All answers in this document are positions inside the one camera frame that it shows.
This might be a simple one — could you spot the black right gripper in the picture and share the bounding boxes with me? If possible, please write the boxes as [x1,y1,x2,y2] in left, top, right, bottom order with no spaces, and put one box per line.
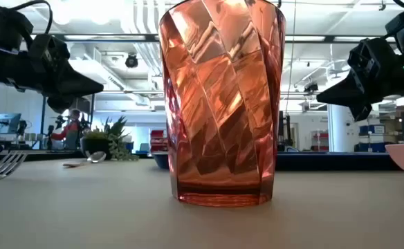
[315,36,404,122]

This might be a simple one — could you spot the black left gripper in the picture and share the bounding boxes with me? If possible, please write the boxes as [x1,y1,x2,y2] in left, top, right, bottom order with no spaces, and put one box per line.
[0,34,104,114]

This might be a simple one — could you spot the silver metal spoon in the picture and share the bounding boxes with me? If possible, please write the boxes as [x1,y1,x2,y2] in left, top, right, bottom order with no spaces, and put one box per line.
[62,151,107,169]

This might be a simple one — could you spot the pink faceted plastic cup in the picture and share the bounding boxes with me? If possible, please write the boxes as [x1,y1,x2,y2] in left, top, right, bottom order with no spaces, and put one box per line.
[158,0,287,208]

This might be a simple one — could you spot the blue plastic tray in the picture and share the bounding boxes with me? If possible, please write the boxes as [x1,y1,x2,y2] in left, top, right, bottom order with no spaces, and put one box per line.
[152,151,402,172]

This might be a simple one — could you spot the white round column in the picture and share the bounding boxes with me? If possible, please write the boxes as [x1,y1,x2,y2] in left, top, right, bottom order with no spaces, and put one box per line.
[327,103,359,153]

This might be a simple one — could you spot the person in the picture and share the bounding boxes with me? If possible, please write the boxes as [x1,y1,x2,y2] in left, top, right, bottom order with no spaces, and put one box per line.
[50,109,82,150]

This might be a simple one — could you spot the shelf with blue bins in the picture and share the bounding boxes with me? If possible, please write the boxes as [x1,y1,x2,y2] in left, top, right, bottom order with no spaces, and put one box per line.
[358,123,387,153]

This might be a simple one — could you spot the lit desk monitor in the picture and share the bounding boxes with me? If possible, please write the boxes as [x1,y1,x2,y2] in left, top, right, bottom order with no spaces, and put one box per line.
[0,113,22,136]

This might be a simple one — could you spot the red storage bins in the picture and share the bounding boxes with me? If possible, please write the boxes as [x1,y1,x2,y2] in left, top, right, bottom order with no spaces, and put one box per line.
[149,129,169,153]

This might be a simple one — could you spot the thin hanging cable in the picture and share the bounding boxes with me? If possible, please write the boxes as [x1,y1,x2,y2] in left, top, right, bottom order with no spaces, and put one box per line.
[284,0,297,115]

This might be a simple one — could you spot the black frame bar with lights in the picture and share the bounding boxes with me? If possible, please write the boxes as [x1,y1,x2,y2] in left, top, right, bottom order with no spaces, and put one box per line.
[30,33,396,44]

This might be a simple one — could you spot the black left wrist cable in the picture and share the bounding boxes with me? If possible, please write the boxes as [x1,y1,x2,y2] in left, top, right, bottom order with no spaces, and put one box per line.
[10,0,53,35]

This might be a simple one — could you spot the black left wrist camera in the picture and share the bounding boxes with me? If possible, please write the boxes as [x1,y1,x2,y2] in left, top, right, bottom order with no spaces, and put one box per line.
[0,1,34,52]

